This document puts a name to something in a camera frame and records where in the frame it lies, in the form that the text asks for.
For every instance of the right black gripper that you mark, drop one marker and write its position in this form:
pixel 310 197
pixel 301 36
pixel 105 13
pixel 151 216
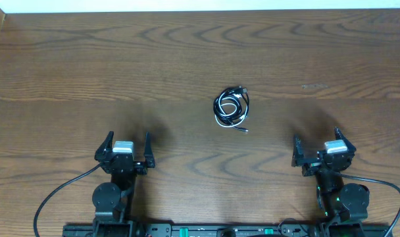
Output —
pixel 299 157

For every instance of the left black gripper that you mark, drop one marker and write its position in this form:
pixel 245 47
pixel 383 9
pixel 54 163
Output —
pixel 122 161

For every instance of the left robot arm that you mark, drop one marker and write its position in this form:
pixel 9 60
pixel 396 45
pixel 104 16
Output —
pixel 113 199

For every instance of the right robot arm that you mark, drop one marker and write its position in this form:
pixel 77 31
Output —
pixel 344 205

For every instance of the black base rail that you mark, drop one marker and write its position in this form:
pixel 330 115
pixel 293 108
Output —
pixel 172 230

